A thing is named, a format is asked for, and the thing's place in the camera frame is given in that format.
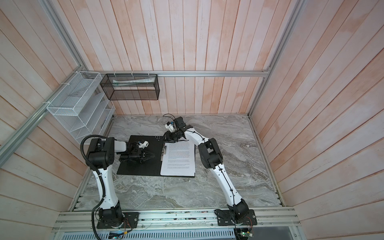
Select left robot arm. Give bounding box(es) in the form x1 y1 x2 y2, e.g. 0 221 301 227
81 135 156 229

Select aluminium front rail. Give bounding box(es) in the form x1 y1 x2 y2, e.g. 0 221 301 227
52 207 301 233

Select white wire mesh shelf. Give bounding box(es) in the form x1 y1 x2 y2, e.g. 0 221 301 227
47 72 115 143

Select aluminium frame bar right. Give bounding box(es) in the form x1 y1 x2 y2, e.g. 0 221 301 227
248 1 308 119

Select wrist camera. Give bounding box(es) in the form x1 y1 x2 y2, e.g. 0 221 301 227
138 141 149 149
165 121 176 133

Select printed paper sheet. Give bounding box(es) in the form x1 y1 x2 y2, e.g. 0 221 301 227
160 141 196 178

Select aluminium frame bar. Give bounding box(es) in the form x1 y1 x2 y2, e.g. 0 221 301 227
248 1 308 119
98 70 270 77
1 66 87 167

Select black corrugated cable conduit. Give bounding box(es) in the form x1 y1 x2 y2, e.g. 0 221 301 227
79 134 109 240

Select black mesh basket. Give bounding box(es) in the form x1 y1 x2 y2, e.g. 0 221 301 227
101 74 160 101

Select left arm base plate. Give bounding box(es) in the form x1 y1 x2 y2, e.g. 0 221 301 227
97 210 140 229

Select blue folder black inside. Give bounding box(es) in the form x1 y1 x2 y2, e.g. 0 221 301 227
117 135 196 178

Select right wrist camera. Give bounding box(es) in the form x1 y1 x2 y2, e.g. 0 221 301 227
165 121 176 133

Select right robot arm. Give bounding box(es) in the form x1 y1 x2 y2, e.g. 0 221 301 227
163 114 249 224

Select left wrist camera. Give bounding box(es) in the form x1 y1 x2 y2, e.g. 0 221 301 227
138 141 149 149

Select papers in black basket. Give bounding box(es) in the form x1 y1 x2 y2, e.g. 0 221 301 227
112 78 156 87

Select aluminium frame bar back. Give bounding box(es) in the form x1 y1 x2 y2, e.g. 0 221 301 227
98 70 270 77

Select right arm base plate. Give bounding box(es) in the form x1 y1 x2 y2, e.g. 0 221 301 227
214 209 258 227

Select aluminium frame bar left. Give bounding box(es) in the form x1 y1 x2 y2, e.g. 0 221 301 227
1 66 87 167

